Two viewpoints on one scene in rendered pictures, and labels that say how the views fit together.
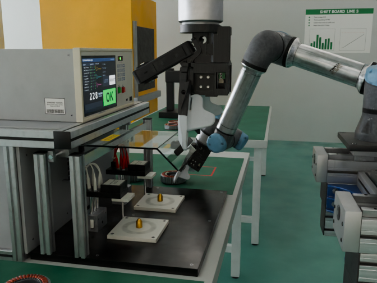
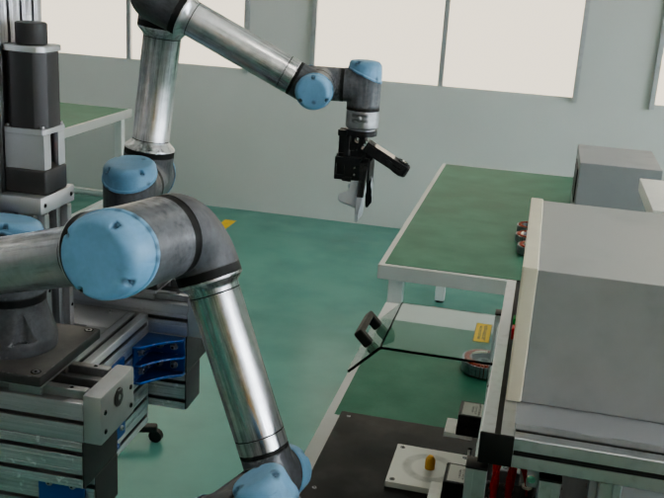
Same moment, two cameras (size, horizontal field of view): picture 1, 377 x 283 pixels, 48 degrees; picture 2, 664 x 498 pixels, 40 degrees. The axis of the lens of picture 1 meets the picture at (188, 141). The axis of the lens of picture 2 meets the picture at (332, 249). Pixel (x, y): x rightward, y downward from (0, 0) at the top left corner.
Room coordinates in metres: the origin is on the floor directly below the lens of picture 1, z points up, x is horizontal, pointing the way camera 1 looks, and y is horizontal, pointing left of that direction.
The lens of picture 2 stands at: (2.82, -0.04, 1.70)
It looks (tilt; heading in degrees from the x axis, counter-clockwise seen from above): 17 degrees down; 181
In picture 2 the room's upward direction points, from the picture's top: 4 degrees clockwise
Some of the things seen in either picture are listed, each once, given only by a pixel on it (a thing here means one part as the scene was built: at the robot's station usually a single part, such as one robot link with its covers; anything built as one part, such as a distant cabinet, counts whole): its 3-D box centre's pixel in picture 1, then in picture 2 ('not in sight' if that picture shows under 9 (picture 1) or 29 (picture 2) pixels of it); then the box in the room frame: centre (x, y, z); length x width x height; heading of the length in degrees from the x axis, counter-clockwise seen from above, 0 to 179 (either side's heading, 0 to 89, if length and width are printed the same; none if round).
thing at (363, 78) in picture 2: not in sight; (363, 85); (0.74, -0.02, 1.45); 0.09 x 0.08 x 0.11; 88
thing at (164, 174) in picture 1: (173, 177); not in sight; (1.81, 0.07, 0.77); 0.11 x 0.11 x 0.04
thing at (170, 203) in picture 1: (160, 202); not in sight; (1.47, 0.10, 0.78); 0.15 x 0.15 x 0.01; 78
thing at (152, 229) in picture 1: (139, 228); (429, 470); (1.23, 0.15, 0.78); 0.15 x 0.15 x 0.01; 78
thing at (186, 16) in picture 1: (201, 12); (362, 120); (0.75, -0.02, 1.37); 0.08 x 0.08 x 0.05
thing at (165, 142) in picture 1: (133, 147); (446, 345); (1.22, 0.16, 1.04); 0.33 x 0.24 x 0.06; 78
